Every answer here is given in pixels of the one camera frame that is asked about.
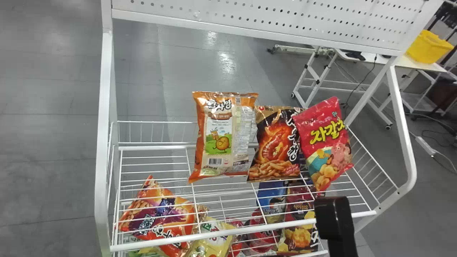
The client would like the yellow basket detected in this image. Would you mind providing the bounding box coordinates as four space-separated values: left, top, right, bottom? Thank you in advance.
406 30 455 64

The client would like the black snack packet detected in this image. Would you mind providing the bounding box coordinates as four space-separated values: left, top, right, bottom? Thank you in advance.
247 106 304 183

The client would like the blue snack packet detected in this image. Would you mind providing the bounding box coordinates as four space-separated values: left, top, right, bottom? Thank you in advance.
256 180 288 215

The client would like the red and white snack packet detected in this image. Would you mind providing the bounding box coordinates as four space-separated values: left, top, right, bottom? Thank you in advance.
228 210 280 257

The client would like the orange and purple snack packet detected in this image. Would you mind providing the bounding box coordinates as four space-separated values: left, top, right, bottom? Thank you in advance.
117 175 208 257

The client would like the yellow snack packet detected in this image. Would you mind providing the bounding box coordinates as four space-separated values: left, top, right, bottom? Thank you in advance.
186 217 237 257

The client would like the dark red snack packet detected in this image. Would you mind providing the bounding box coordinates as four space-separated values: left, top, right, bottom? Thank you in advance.
276 185 322 256

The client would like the white side table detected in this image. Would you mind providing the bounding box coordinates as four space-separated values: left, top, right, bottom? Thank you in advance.
291 44 449 130

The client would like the white power strip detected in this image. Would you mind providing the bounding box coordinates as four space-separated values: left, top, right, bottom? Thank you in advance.
415 136 437 157

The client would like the white wire rack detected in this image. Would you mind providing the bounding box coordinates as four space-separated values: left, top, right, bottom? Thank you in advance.
94 0 444 257

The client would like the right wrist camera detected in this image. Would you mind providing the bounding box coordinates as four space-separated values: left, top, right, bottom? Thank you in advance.
313 196 360 257

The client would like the black cable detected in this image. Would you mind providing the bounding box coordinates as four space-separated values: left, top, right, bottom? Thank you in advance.
341 54 378 108

